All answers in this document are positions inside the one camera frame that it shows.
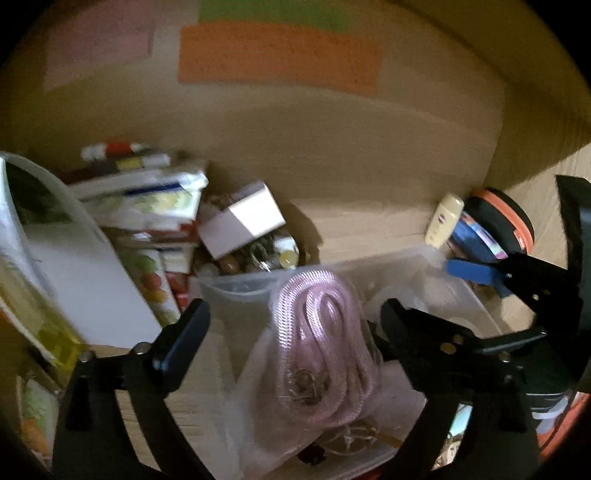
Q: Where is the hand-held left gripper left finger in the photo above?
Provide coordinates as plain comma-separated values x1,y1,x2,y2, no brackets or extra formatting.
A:
52,299,213,480

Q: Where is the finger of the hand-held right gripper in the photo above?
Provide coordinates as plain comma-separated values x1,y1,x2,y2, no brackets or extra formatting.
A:
480,325,550,356
447,175,591,324

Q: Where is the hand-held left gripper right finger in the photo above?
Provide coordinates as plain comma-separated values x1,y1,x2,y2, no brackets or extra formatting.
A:
379,298,541,480

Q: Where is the clear plastic storage box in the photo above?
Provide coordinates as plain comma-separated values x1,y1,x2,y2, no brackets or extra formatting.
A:
191,244,509,480

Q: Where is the pink rope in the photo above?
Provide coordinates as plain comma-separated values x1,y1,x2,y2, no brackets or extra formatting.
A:
231,269,416,468

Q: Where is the wooden desktop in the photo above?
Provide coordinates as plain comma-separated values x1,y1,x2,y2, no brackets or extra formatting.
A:
0,0,591,480

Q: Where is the blue pencil pouch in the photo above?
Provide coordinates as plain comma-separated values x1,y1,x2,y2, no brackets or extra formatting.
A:
449,210,509,265

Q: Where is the small cream bottle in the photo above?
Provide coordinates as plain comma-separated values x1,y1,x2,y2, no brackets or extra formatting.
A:
424,194,465,250

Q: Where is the black orange round case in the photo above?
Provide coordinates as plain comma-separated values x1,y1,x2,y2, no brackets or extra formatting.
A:
465,188,536,257

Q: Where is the white paper sheet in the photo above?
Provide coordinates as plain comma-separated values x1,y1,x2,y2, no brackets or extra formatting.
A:
21,220,163,348

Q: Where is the yellow spray bottle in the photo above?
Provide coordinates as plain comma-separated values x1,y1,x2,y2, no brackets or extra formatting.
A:
0,249,88,371

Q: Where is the small yellow cap bottle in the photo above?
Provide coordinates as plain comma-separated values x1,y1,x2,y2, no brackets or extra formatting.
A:
276,236,300,270

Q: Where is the small white box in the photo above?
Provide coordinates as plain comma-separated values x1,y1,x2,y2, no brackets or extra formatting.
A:
197,180,287,260

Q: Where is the stack of booklets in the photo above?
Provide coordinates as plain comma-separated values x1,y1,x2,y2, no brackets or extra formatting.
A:
68,141,211,325

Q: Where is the orange sticky note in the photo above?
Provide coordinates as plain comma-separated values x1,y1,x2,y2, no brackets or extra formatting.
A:
178,23,384,96

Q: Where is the pink sticky note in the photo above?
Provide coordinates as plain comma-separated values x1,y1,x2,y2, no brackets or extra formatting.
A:
44,0,160,91

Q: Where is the green sticky note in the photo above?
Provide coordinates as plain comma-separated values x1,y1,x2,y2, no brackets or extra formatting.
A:
198,0,352,31

